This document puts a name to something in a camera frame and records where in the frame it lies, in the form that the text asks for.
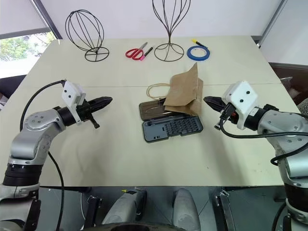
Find white roller blind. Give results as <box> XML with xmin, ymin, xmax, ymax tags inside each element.
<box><xmin>0</xmin><ymin>0</ymin><xmax>49</xmax><ymax>39</ymax></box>

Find grey rounded leg cover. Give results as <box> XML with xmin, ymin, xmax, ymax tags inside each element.
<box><xmin>172</xmin><ymin>187</ymin><xmax>202</xmax><ymax>231</ymax></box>
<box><xmin>103</xmin><ymin>188</ymin><xmax>148</xmax><ymax>231</ymax></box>

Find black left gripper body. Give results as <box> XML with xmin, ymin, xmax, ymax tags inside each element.
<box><xmin>76</xmin><ymin>100</ymin><xmax>101</xmax><ymax>130</ymax></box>

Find dark window frame bar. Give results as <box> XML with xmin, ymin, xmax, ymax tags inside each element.
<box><xmin>30</xmin><ymin>0</ymin><xmax>64</xmax><ymax>40</ymax></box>

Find tall black wire stand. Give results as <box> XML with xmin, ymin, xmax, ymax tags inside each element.
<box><xmin>152</xmin><ymin>0</ymin><xmax>192</xmax><ymax>62</ymax></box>

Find brown paper bag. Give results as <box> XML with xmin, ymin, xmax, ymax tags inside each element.
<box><xmin>147</xmin><ymin>62</ymin><xmax>204</xmax><ymax>117</ymax></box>

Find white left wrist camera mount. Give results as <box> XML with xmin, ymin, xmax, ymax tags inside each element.
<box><xmin>61</xmin><ymin>80</ymin><xmax>87</xmax><ymax>126</ymax></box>

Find yellow black marker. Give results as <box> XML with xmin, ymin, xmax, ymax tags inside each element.
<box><xmin>191</xmin><ymin>38</ymin><xmax>208</xmax><ymax>49</ymax></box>

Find red handled scissors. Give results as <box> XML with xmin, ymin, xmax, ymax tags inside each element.
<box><xmin>124</xmin><ymin>41</ymin><xmax>149</xmax><ymax>61</ymax></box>

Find black marker pink cap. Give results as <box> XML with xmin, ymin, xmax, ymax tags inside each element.
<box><xmin>141</xmin><ymin>46</ymin><xmax>154</xmax><ymax>62</ymax></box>

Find egg-shaped black wire stand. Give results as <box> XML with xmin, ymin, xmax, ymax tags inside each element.
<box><xmin>64</xmin><ymin>9</ymin><xmax>110</xmax><ymax>63</ymax></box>

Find black screwdriver bit case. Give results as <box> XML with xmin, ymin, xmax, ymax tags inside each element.
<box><xmin>139</xmin><ymin>99</ymin><xmax>205</xmax><ymax>144</ymax></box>

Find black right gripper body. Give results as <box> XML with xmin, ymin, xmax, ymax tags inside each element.
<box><xmin>214</xmin><ymin>103</ymin><xmax>238</xmax><ymax>131</ymax></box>

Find dark clutter beside table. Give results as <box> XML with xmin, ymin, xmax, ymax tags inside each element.
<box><xmin>268</xmin><ymin>62</ymin><xmax>308</xmax><ymax>116</ymax></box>

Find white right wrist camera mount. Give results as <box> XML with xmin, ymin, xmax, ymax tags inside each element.
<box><xmin>222</xmin><ymin>80</ymin><xmax>259</xmax><ymax>131</ymax></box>

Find black bracket under table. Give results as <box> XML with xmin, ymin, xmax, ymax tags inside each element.
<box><xmin>82</xmin><ymin>194</ymin><xmax>103</xmax><ymax>231</ymax></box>
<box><xmin>211</xmin><ymin>189</ymin><xmax>238</xmax><ymax>231</ymax></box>

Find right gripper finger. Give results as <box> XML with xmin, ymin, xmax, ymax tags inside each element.
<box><xmin>204</xmin><ymin>99</ymin><xmax>225</xmax><ymax>113</ymax></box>
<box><xmin>203</xmin><ymin>96</ymin><xmax>225</xmax><ymax>107</ymax></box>

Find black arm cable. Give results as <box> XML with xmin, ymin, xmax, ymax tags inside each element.
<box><xmin>219</xmin><ymin>112</ymin><xmax>308</xmax><ymax>167</ymax></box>
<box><xmin>20</xmin><ymin>80</ymin><xmax>66</xmax><ymax>231</ymax></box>

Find blue tape roll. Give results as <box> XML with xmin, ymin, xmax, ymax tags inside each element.
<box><xmin>187</xmin><ymin>45</ymin><xmax>212</xmax><ymax>61</ymax></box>

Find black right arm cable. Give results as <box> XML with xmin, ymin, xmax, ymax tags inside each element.
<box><xmin>219</xmin><ymin>112</ymin><xmax>308</xmax><ymax>167</ymax></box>

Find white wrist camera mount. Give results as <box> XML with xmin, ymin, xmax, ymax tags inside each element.
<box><xmin>222</xmin><ymin>80</ymin><xmax>259</xmax><ymax>131</ymax></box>
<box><xmin>61</xmin><ymin>80</ymin><xmax>87</xmax><ymax>126</ymax></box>

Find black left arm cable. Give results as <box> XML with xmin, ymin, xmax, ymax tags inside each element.
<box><xmin>20</xmin><ymin>80</ymin><xmax>66</xmax><ymax>231</ymax></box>

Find black seat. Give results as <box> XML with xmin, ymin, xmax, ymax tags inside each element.
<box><xmin>0</xmin><ymin>74</ymin><xmax>27</xmax><ymax>107</ymax></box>

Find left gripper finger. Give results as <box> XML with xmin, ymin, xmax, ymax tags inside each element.
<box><xmin>92</xmin><ymin>99</ymin><xmax>113</xmax><ymax>111</ymax></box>
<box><xmin>90</xmin><ymin>96</ymin><xmax>114</xmax><ymax>106</ymax></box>

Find aluminium frame post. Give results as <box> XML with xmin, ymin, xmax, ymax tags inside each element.
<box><xmin>256</xmin><ymin>0</ymin><xmax>292</xmax><ymax>48</ymax></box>

